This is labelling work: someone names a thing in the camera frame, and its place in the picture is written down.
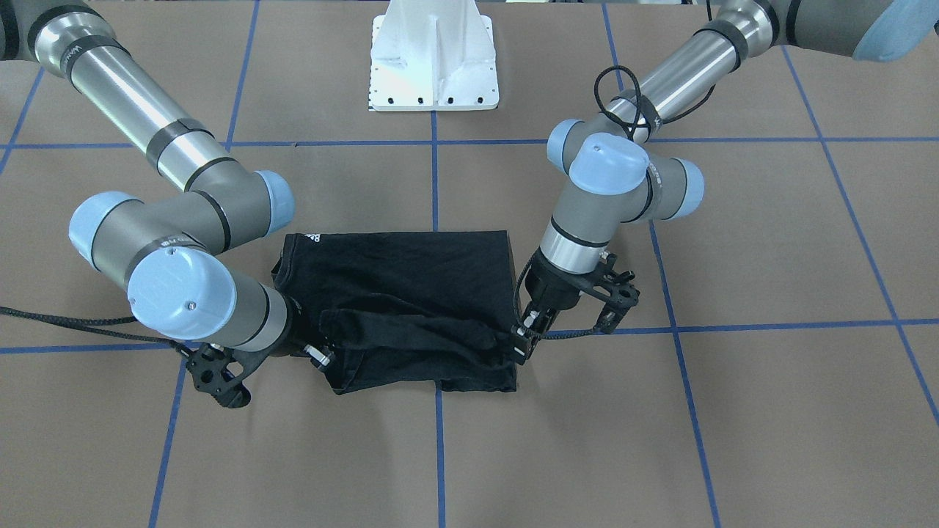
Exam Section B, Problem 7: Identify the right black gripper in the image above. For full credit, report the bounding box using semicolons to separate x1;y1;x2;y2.
271;297;335;369

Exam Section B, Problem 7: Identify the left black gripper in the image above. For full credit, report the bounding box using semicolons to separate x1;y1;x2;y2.
511;249;591;365

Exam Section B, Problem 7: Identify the black printed t-shirt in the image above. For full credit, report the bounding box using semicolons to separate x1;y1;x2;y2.
272;230;517;395

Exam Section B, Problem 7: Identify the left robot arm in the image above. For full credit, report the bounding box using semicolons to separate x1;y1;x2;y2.
511;1;938;364

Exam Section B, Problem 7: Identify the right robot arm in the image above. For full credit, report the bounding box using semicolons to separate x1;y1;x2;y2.
2;1;303;358

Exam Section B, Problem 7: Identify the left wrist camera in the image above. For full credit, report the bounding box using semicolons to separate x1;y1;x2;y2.
581;252;640;334

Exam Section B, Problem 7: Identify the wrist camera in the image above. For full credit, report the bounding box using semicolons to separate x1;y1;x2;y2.
581;252;640;334
184;343;267;410

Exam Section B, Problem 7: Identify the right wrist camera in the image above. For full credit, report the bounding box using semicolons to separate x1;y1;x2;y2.
184;343;267;410

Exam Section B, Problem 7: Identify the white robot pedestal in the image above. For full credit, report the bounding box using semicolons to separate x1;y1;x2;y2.
368;1;500;111

